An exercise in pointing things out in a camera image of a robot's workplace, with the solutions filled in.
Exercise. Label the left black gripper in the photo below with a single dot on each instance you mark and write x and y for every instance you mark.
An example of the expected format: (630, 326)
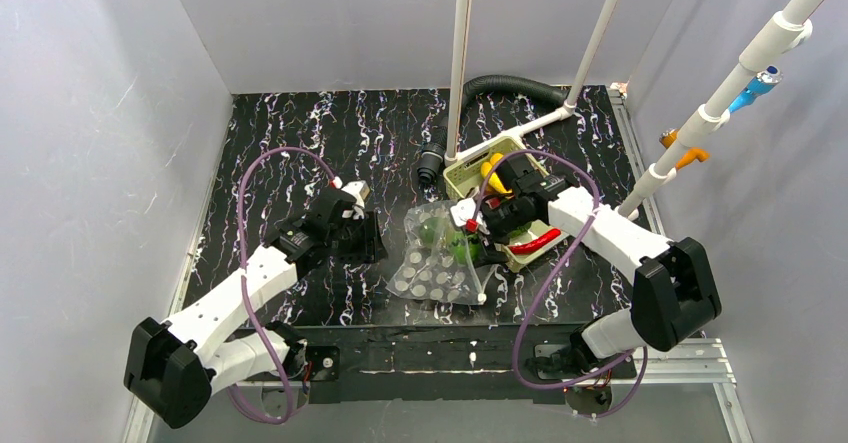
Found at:
(366, 240)

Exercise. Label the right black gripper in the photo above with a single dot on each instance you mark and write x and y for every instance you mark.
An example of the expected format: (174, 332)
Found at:
(499, 222)

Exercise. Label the red fake chili pepper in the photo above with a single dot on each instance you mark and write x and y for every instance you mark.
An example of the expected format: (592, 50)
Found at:
(537, 244)

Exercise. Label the clear zip top bag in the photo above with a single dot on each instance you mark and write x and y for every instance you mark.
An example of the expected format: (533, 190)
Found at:
(432, 273)

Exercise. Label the yellow fake banana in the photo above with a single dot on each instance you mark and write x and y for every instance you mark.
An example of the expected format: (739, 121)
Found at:
(494, 186)

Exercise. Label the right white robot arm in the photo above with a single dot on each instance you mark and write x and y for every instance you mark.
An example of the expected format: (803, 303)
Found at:
(674, 293)

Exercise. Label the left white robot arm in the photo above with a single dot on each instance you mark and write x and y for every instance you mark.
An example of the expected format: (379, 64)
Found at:
(175, 366)

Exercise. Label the green yellow fake lemon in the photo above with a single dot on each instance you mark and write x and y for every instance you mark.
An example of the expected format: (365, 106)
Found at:
(433, 231)

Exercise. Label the white pvc pipe right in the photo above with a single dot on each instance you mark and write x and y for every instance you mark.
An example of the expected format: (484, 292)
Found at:
(785, 30)

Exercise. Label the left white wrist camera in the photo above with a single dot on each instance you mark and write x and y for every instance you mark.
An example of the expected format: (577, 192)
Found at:
(359, 190)

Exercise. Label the white pvc pipe frame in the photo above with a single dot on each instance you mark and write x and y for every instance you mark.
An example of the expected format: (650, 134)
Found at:
(538, 48)

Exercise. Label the aluminium frame rail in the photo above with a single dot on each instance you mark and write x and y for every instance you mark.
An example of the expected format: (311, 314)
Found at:
(687, 394)

